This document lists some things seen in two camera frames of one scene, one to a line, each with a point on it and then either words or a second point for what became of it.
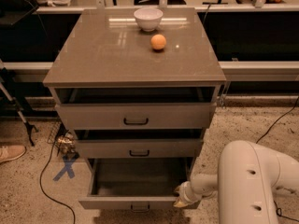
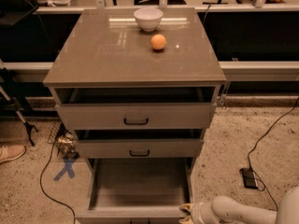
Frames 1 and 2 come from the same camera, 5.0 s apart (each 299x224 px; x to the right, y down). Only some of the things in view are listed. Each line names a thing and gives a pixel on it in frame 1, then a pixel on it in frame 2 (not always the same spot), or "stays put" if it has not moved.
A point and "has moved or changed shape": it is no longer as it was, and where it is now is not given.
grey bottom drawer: x=137 y=184 has moved or changed shape
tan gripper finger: x=180 y=203 → x=185 y=220
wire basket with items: x=64 y=140 stays put
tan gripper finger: x=179 y=189 → x=187 y=206
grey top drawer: x=135 y=116 stays put
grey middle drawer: x=139 y=147 stays put
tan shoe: x=11 y=152 stays put
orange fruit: x=158 y=41 stays put
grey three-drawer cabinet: x=135 y=89 stays put
